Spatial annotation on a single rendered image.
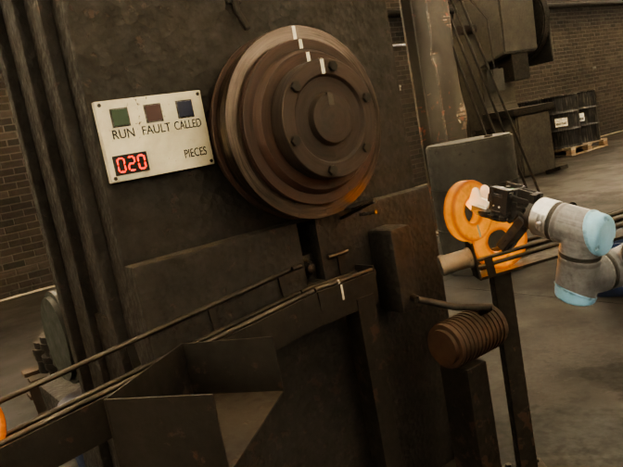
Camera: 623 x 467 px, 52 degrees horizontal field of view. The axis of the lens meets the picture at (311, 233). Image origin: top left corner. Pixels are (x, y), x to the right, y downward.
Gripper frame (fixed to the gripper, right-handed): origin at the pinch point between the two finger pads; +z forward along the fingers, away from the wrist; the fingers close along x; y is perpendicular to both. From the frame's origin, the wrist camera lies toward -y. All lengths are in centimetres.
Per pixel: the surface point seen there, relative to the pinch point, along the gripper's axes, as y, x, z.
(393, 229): -9.7, 9.6, 16.5
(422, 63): -9, -319, 307
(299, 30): 42, 30, 31
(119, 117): 25, 74, 40
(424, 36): 14, -318, 307
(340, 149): 15.3, 29.2, 16.1
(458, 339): -34.2, 7.3, -6.4
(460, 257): -17.9, -5.2, 4.9
